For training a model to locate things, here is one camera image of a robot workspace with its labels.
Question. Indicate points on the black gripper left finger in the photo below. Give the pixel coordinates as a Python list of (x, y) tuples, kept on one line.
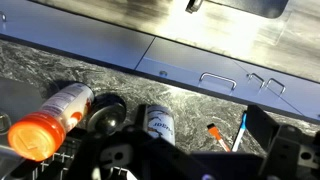
[(142, 116)]

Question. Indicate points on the white bottle orange lid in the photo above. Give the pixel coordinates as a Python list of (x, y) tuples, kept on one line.
[(50, 123)]

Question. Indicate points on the blue capped marker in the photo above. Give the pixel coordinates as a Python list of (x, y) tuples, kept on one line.
[(240, 131)]

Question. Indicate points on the white can brown print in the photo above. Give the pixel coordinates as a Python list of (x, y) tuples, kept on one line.
[(161, 123)]

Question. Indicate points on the small chrome cabinet knob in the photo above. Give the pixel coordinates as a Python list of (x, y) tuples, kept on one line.
[(163, 73)]

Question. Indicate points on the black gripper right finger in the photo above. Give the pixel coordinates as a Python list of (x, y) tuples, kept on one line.
[(263, 123)]

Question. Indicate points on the silver metal bracket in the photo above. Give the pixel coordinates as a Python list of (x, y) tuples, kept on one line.
[(194, 5)]

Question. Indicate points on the black round bowl-shaped object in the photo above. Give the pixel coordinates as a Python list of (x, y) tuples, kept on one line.
[(106, 116)]

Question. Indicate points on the orange capped marker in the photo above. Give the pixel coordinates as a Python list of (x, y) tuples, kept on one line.
[(216, 133)]

